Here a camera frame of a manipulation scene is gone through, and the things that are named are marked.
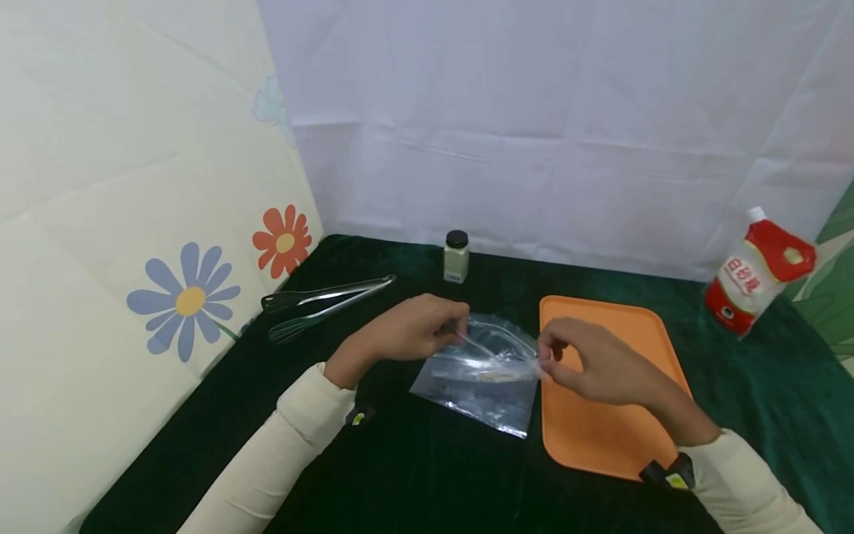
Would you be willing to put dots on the small jar with black lid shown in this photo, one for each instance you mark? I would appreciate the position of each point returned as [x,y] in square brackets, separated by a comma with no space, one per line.
[456,256]

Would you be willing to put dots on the person's left fingers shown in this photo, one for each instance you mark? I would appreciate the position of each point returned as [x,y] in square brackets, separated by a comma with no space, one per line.
[448,320]

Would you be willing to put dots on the person's left hand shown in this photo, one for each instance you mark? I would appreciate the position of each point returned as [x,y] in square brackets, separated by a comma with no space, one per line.
[400,330]

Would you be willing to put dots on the black wrist band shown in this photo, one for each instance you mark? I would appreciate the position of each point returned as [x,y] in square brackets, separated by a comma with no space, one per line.
[668,473]
[359,415]

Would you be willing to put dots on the person's right fingers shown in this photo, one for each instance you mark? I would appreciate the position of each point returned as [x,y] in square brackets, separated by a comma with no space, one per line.
[575,345]

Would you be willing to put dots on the person's right hand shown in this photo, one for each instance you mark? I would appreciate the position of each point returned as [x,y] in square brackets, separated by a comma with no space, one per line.
[600,363]

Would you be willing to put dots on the metal kitchen tongs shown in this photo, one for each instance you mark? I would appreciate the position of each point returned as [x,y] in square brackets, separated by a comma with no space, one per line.
[320,300]

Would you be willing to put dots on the person's left forearm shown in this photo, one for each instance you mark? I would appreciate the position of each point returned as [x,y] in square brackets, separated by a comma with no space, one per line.
[273,456]

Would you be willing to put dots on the person's right forearm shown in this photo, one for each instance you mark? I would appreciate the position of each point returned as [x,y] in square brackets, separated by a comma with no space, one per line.
[734,475]

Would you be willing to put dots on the clear plastic zip bag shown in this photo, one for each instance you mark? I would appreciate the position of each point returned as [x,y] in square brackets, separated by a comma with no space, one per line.
[484,374]

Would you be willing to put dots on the orange plastic tray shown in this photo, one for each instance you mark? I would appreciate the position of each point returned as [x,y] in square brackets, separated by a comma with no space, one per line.
[600,415]

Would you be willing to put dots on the person's right thumb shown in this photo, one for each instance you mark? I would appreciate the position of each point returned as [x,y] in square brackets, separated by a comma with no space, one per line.
[560,371]

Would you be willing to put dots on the person's right index finger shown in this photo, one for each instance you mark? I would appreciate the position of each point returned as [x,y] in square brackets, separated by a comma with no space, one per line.
[554,337]

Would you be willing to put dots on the red and white pouch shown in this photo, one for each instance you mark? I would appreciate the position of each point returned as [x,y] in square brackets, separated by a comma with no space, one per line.
[757,274]

